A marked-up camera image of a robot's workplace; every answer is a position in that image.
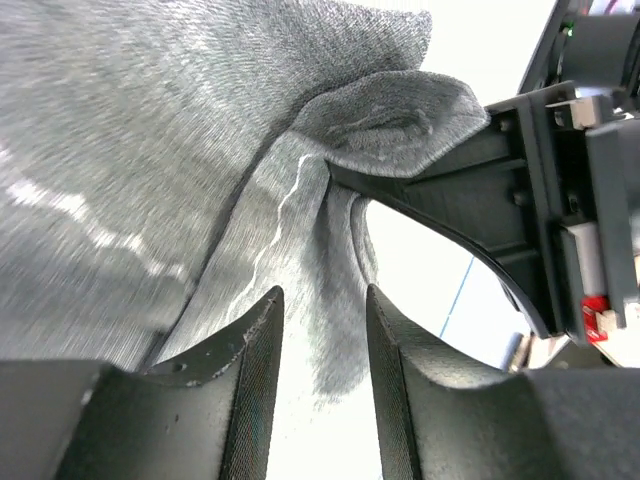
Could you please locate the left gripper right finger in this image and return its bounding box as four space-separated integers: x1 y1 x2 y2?
366 286 639 479

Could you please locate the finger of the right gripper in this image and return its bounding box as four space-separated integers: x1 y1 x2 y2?
329 127 526 200
365 192 555 335

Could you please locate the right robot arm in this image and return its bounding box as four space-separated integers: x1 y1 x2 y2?
330 1 639 345

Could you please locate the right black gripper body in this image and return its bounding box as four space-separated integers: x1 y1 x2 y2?
484 83 639 345

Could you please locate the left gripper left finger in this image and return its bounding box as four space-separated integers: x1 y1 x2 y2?
1 287 284 479

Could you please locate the grey cloth napkin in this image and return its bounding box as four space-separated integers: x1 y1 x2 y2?
1 1 486 401

